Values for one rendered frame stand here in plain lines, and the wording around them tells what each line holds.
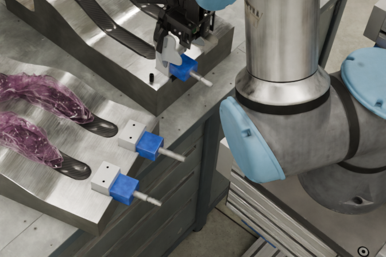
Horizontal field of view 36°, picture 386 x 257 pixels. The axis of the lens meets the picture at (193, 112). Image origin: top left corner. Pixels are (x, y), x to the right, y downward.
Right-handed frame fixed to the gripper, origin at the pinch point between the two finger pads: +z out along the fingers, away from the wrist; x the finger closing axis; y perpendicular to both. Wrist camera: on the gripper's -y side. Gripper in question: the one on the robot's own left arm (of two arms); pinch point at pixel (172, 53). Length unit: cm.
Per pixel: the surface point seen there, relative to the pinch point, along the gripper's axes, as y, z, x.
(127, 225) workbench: 3.0, 45.2, -18.9
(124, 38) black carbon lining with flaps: -14.0, 5.4, -0.1
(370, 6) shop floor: -11, 94, 153
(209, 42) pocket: -0.3, 7.1, 13.2
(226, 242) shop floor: 13, 93, 15
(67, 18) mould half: -24.9, 2.1, -6.3
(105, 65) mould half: -12.9, 7.7, -7.0
